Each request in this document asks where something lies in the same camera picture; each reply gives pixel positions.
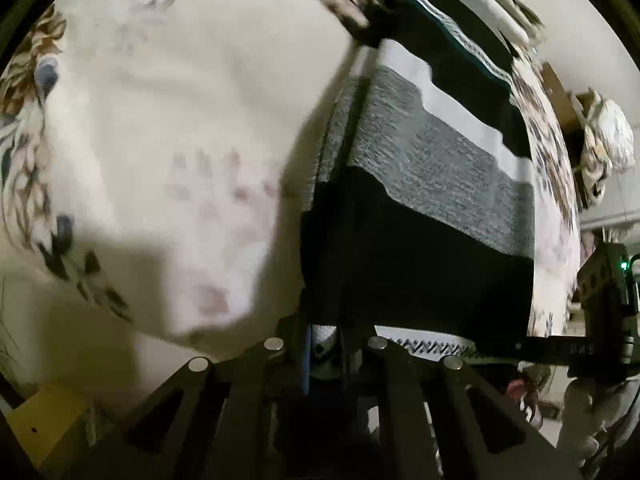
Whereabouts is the black grey white striped garment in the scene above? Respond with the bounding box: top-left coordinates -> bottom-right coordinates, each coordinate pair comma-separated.
300,0 -> 535,344

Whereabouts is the floral bundled cloth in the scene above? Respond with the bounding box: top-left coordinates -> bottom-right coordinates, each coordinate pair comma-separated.
575,89 -> 636,210

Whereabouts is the yellow box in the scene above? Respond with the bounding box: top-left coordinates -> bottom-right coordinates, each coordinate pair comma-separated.
6,385 -> 93,478

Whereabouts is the floral cream bed cover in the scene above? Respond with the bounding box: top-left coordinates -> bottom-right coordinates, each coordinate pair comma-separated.
0,0 -> 584,396

